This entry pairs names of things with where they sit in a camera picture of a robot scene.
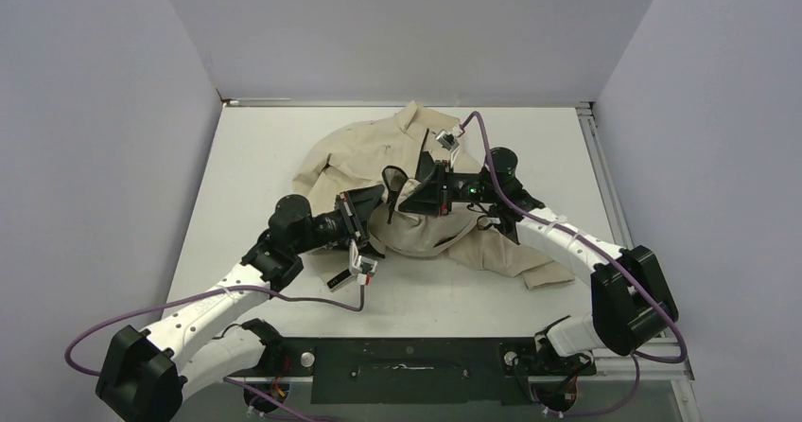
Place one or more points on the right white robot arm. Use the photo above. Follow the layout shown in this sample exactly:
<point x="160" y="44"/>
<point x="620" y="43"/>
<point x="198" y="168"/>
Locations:
<point x="520" y="217"/>

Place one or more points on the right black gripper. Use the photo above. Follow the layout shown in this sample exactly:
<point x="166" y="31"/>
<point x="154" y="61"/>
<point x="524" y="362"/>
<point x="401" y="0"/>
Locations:
<point x="432" y="196"/>

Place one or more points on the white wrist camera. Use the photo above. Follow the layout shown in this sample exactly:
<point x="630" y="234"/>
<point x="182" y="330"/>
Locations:
<point x="360" y="266"/>
<point x="450" y="140"/>

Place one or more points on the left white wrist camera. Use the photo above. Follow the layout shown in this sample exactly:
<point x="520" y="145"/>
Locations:
<point x="360" y="266"/>

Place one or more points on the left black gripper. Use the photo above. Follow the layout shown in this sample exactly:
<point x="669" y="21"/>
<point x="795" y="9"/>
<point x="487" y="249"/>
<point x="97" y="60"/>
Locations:
<point x="363" y="202"/>

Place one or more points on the aluminium frame rail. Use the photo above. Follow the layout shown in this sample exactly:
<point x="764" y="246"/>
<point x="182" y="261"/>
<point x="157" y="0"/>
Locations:
<point x="631" y="299"/>

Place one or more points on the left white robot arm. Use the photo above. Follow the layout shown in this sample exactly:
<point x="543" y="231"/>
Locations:
<point x="148" y="373"/>

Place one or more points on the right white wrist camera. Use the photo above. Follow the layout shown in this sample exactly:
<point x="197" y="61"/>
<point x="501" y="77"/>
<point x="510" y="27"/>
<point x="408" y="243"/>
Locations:
<point x="450" y="140"/>

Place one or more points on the beige zip jacket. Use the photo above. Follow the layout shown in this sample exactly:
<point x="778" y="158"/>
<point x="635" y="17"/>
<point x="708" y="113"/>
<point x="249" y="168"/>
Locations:
<point x="356" y="155"/>

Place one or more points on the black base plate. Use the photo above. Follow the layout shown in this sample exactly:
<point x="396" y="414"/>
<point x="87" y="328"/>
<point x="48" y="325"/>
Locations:
<point x="417" y="371"/>

